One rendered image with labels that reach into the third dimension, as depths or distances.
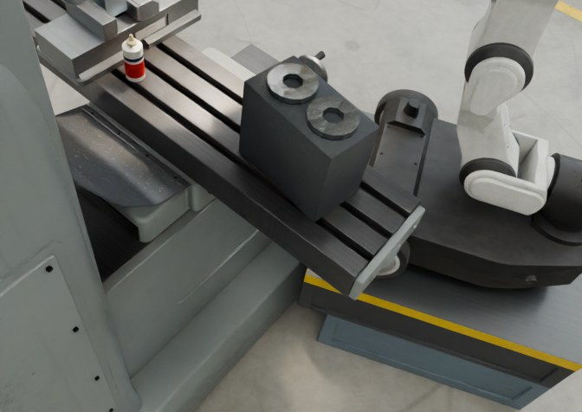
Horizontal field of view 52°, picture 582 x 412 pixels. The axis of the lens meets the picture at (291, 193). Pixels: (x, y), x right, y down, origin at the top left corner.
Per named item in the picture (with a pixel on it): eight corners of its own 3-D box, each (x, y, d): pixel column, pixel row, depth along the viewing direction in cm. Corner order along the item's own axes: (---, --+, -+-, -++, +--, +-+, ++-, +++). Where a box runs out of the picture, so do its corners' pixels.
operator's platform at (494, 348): (531, 241, 232) (584, 177, 200) (520, 410, 191) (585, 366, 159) (338, 179, 238) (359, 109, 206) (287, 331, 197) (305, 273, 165)
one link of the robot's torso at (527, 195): (535, 167, 170) (557, 137, 159) (531, 222, 158) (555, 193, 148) (464, 146, 172) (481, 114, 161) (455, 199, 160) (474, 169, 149)
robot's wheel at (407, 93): (428, 141, 201) (447, 99, 185) (425, 151, 198) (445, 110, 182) (371, 124, 202) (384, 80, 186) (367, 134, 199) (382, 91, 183)
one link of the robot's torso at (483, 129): (517, 157, 169) (539, 9, 133) (512, 211, 157) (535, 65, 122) (461, 152, 174) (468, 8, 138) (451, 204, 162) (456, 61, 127)
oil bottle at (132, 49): (136, 67, 129) (131, 25, 120) (149, 76, 127) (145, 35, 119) (121, 75, 126) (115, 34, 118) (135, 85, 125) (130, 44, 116)
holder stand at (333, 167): (282, 123, 124) (294, 48, 108) (358, 191, 116) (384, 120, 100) (237, 150, 118) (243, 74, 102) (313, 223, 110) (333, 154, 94)
